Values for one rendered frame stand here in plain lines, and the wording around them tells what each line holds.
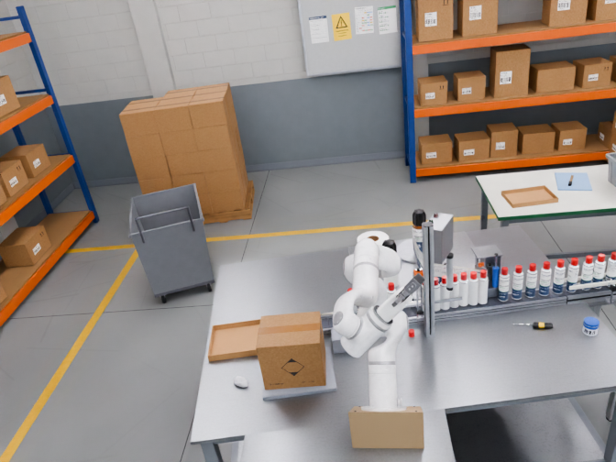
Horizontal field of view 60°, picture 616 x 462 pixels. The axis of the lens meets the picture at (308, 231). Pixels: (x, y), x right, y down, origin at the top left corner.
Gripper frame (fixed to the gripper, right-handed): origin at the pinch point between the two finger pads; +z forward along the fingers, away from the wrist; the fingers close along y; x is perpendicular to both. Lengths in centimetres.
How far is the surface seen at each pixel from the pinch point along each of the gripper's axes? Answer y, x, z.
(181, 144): -329, 269, -155
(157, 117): -311, 299, -146
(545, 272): -147, -47, 15
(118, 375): -159, 105, -258
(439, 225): -99, 9, 2
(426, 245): -96, 7, -8
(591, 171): -330, -42, 84
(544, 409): -163, -104, -43
